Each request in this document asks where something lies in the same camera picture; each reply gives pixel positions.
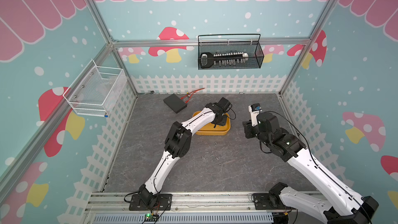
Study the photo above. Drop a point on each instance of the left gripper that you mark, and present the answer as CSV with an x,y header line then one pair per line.
x,y
222,122

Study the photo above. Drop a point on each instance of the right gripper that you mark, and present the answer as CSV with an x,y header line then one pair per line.
x,y
247,128

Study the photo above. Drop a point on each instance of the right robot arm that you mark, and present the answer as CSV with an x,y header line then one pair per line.
x,y
341,204

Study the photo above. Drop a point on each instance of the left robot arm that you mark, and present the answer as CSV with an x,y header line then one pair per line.
x,y
177,145

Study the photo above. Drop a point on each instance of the yellow plastic storage box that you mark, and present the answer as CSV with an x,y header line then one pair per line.
x,y
219,130

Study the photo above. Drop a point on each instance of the black flat box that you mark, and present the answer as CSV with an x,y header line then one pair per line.
x,y
175,103

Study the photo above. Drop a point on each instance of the socket wrench set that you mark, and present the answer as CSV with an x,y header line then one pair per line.
x,y
208,60

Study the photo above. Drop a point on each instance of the green circuit board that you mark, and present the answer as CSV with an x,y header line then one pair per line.
x,y
151,217

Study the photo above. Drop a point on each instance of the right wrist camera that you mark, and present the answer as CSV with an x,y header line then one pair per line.
x,y
254,110

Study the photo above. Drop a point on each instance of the red handled pliers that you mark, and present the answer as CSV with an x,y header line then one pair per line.
x,y
186,98

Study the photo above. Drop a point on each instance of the black wire mesh basket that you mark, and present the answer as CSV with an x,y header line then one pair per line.
x,y
229,51

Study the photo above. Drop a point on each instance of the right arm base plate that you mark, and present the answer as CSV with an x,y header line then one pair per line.
x,y
268,201

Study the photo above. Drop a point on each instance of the aluminium front rail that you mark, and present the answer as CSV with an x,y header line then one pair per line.
x,y
192,208

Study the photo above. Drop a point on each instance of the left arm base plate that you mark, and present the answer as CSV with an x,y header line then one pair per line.
x,y
158,202

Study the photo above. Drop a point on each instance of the white wire basket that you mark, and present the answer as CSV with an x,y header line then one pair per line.
x,y
96,91

